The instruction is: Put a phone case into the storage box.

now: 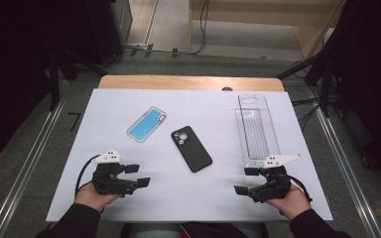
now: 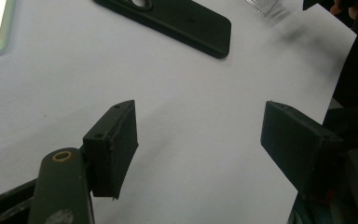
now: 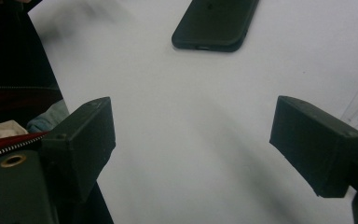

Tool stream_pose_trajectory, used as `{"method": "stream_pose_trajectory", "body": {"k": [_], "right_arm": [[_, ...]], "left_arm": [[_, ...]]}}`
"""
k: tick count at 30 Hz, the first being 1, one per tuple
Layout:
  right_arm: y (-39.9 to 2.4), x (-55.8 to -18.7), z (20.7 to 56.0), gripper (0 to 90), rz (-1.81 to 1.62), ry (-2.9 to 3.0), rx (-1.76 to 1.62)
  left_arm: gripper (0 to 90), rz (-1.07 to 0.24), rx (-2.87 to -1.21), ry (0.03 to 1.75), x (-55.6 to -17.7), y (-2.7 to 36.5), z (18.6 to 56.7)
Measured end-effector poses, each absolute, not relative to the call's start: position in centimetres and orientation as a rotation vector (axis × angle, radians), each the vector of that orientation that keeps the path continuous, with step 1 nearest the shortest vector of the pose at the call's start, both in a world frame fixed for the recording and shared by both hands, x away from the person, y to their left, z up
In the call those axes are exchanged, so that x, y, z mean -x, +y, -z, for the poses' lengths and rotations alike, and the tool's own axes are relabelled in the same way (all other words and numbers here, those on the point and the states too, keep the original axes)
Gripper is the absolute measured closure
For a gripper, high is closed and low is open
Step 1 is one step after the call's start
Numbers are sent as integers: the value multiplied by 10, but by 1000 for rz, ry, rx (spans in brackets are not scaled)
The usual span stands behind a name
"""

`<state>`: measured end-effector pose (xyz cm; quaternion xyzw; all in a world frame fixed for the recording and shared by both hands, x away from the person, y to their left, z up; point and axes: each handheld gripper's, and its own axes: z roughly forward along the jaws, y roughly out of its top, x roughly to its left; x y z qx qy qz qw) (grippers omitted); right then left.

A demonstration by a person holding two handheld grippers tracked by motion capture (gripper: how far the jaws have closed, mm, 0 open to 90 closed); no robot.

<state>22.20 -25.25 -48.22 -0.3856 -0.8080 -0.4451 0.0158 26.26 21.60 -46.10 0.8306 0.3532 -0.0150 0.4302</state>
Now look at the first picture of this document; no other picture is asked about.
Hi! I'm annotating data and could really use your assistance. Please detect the person's right hand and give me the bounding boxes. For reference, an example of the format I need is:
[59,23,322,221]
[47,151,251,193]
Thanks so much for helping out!
[266,183,312,221]

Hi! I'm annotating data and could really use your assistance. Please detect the thin black floor cables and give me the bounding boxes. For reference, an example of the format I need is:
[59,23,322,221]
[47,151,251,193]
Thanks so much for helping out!
[291,97,321,131]

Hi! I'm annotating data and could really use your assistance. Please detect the person's lap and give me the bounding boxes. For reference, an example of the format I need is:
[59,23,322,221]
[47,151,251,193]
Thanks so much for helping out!
[120,222,269,238]

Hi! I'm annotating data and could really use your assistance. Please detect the translucent blue phone case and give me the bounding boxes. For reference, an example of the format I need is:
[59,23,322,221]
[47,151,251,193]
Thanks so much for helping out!
[126,105,168,144]

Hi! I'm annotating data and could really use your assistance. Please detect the hand-held gripper black cable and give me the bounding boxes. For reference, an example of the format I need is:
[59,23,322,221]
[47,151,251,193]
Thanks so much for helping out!
[74,154,101,196]
[289,176,313,203]

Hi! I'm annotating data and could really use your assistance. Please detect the right hand-held gripper black cable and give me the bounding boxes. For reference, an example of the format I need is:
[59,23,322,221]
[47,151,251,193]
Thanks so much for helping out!
[289,176,313,203]

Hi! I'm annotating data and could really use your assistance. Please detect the black stand legs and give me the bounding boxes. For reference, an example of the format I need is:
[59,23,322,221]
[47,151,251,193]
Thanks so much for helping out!
[276,49,345,117]
[48,46,108,112]

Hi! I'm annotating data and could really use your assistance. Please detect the left hand-held gripper black cable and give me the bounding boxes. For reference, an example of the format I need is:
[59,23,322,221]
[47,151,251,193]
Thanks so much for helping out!
[74,154,101,196]

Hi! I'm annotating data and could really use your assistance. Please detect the clear plastic rack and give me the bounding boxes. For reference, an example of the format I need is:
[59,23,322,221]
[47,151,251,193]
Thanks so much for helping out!
[234,93,282,169]

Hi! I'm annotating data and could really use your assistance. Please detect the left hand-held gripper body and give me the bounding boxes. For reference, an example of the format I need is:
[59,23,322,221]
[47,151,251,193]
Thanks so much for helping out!
[90,149,140,198]

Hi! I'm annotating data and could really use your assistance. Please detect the white board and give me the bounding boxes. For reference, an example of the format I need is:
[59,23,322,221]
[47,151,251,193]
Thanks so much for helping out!
[45,88,333,222]

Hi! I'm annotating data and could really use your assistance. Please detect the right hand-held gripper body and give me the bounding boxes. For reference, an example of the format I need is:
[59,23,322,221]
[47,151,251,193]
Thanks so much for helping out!
[247,153,303,203]

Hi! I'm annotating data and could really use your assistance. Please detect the light wooden platform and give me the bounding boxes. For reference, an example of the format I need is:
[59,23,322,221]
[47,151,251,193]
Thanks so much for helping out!
[188,0,345,60]

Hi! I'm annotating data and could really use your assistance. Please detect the person's left hand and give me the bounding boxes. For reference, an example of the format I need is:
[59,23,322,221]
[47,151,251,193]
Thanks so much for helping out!
[73,181,123,212]

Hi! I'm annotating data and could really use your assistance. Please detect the metal floor rail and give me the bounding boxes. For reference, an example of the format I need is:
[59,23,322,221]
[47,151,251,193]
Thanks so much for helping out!
[0,80,68,238]
[311,88,381,238]

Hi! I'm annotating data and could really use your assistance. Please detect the black phone case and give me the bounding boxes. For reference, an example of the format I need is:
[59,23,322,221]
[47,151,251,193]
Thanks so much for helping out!
[171,125,213,174]

